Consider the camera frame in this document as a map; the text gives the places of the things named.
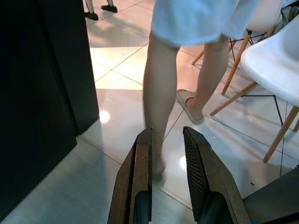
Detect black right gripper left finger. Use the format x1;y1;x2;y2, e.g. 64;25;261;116
107;126;154;224

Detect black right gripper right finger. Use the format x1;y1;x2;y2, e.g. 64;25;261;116
183;126;252;224

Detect person in light blue shorts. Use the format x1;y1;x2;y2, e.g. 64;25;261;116
142;0;260;182

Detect beige slipper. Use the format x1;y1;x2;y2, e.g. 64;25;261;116
175;89;206;125

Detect white chair wooden legs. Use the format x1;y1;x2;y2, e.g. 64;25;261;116
209;14;299;164
191;0;285;96

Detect tall black cabinet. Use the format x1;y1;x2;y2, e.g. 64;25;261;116
0;0;100;220

